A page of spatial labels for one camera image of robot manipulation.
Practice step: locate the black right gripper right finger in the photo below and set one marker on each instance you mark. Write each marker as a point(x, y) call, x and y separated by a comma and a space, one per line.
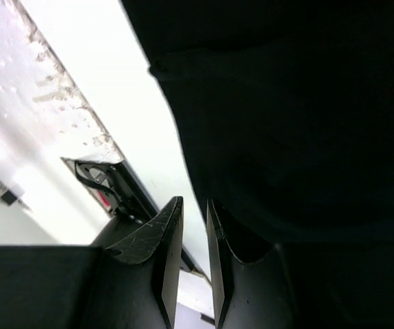
point(257, 284)

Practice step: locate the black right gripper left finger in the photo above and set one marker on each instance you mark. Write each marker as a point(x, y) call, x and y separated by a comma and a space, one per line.
point(123, 280)

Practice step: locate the black t-shirt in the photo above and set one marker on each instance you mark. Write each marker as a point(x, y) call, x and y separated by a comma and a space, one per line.
point(285, 110)

